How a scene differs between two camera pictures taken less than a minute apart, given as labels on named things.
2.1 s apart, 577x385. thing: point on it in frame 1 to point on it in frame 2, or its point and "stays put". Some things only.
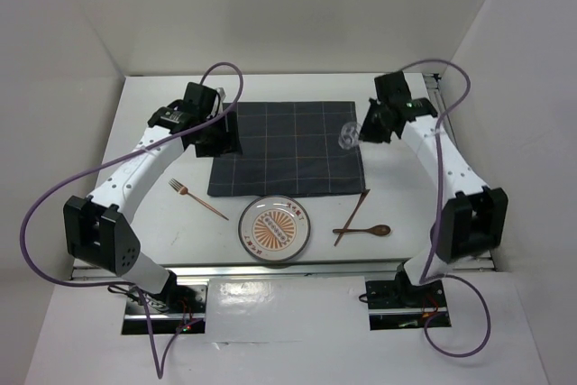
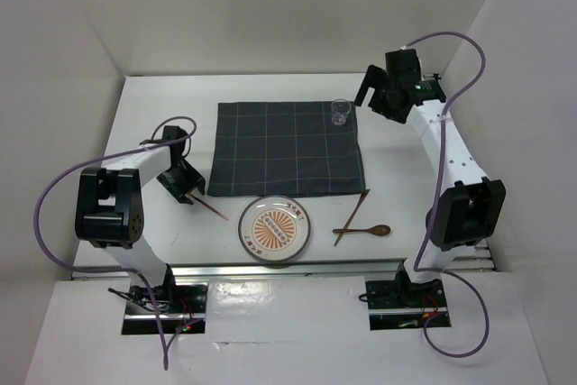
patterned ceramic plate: (274, 228) stays put
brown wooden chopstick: (363, 195) stays put
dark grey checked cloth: (288, 149) stays put
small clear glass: (349, 135) to (340, 110)
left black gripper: (228, 142) to (195, 179)
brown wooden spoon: (380, 230) stays put
